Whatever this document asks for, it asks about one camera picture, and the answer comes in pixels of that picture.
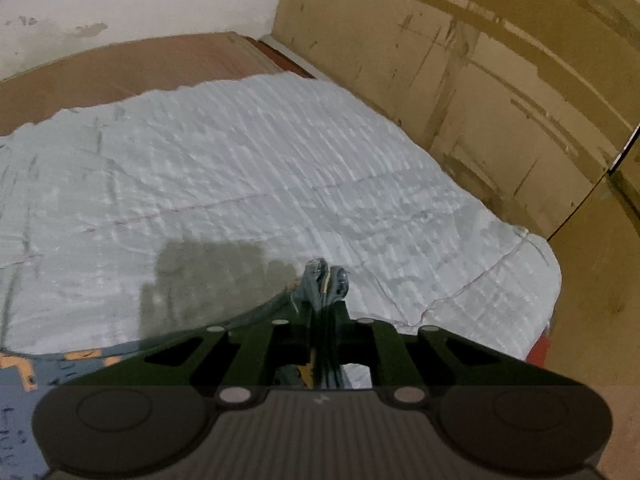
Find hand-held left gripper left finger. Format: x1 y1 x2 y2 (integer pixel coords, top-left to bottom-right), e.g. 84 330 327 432
64 304 322 407

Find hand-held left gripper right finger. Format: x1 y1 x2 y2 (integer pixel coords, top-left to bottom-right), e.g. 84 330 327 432
324 302 587 405

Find blue pants with orange print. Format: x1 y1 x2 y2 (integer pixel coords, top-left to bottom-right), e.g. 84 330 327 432
0 259 373 480

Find light blue quilted blanket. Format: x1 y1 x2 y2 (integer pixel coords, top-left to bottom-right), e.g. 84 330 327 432
0 71 562 361

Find plywood partition panel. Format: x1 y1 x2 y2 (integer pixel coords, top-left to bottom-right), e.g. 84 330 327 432
269 0 640 387

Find brown bed board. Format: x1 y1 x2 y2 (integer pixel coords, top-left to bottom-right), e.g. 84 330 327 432
0 31 317 137

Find red bed frame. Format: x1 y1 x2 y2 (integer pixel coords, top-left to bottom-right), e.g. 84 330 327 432
524 322 552 370

